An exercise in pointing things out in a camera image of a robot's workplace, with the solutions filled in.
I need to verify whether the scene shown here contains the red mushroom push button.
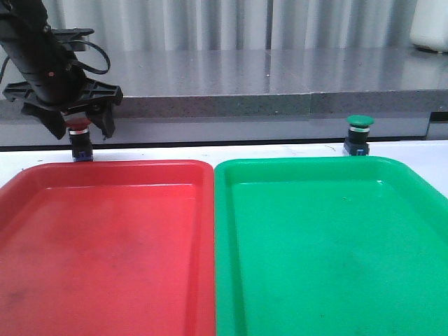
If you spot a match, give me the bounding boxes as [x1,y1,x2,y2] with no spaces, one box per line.
[66,117,93,162]

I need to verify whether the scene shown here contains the white container in background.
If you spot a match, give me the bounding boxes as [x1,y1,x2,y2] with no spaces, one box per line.
[409,0,447,53]

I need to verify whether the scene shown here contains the green mushroom push button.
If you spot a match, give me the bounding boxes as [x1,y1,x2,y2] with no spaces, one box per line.
[344,115,375,156]

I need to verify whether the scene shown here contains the black cable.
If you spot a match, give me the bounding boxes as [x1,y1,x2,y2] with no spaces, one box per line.
[69,38,111,76]

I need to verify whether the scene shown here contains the green plastic tray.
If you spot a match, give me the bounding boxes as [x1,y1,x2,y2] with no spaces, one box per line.
[215,157,447,335]

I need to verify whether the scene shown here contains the red plastic tray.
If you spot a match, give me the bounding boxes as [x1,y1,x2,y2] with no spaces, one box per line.
[1,160,216,335]

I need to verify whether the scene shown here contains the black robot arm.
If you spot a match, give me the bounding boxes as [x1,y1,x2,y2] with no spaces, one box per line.
[1,1,123,139]

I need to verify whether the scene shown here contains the grey stone counter slab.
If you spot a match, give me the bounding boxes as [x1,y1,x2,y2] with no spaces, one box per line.
[0,48,448,148]

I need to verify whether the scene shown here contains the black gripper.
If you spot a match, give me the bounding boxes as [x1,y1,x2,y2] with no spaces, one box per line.
[3,52,123,140]

